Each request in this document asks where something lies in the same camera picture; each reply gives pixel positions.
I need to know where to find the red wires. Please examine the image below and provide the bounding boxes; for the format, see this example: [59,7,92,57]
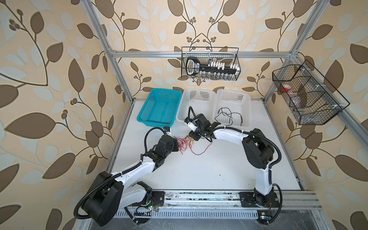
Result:
[173,136,213,156]

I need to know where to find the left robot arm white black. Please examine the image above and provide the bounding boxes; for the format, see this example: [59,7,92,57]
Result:
[73,126,179,226]

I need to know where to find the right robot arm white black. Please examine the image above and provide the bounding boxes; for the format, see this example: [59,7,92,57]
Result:
[185,107,282,207]

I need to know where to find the middle white plastic basket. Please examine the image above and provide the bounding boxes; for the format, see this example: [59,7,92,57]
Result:
[176,89,216,123]

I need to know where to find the white plastic basket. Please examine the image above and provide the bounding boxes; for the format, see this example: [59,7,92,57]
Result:
[176,89,216,123]
[213,89,252,128]

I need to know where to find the right white plastic basket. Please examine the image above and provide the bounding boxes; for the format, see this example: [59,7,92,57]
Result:
[213,89,252,128]

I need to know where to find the teal plastic basket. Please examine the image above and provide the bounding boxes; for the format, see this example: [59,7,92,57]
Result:
[137,89,183,128]

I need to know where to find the black tool with vials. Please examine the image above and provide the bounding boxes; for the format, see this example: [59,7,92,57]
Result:
[184,57,241,76]

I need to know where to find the red capped item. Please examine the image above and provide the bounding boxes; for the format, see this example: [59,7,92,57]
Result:
[280,84,292,93]

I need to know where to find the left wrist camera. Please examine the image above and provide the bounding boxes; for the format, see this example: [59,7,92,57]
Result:
[163,126,171,135]

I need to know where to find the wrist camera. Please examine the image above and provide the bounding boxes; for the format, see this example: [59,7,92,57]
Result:
[185,117,197,132]
[163,126,171,135]

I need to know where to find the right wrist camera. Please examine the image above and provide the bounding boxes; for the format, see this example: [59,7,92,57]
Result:
[185,117,197,132]

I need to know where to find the back black wire basket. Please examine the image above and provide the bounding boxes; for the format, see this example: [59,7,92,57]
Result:
[181,46,241,81]

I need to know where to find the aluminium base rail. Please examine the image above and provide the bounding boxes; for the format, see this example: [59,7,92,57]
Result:
[115,190,322,219]

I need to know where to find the side black wire basket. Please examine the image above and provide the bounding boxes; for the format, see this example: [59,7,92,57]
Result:
[272,60,350,125]

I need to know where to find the aluminium frame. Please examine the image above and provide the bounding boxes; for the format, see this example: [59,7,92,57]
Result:
[80,0,368,139]

